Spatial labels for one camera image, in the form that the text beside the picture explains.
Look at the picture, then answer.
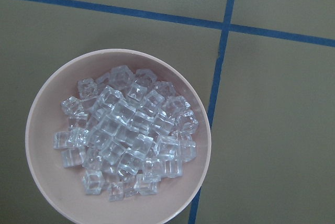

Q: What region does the clear ice cubes pile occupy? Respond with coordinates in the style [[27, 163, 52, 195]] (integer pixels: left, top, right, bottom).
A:
[[53, 65, 199, 202]]

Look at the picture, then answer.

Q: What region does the pink bowl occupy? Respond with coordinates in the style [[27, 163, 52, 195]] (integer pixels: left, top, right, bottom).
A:
[[25, 49, 211, 223]]

